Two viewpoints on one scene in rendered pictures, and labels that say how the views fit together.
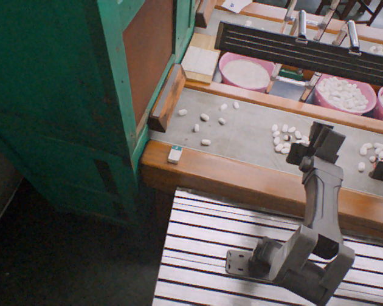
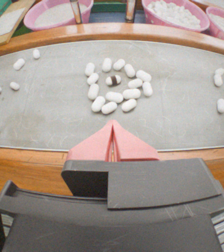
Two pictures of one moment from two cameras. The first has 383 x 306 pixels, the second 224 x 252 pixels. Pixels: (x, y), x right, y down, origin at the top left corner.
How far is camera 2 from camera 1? 82 cm
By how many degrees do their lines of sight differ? 21
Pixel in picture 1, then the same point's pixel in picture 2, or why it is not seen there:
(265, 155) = (77, 126)
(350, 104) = (186, 23)
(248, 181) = not seen: hidden behind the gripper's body
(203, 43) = (15, 7)
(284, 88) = (112, 20)
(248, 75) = (62, 15)
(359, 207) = not seen: outside the picture
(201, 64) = (4, 25)
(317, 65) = not seen: outside the picture
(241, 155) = (38, 138)
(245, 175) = (37, 186)
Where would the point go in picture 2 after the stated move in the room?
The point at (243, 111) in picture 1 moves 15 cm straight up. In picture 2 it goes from (47, 58) to (15, 8)
